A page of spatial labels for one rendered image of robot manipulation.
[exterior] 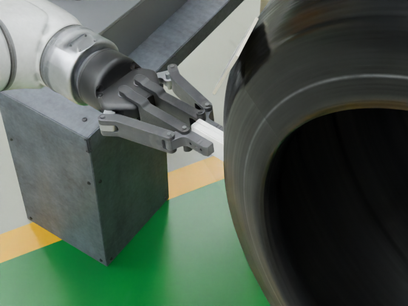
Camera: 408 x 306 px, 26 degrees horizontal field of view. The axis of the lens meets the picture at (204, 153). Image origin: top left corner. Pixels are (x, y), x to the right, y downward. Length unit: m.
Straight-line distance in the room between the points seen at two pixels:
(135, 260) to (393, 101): 1.59
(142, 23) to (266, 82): 0.98
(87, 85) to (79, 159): 0.77
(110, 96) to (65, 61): 0.07
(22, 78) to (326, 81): 0.60
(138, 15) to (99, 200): 0.48
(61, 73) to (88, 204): 0.88
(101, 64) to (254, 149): 0.40
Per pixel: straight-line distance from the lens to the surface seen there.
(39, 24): 1.12
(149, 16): 1.62
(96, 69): 1.06
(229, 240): 2.14
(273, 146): 0.67
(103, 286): 2.08
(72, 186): 1.93
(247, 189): 0.74
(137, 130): 1.00
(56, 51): 1.10
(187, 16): 1.69
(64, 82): 1.08
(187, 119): 1.01
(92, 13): 1.55
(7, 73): 1.10
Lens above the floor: 1.75
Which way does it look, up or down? 49 degrees down
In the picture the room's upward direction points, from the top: straight up
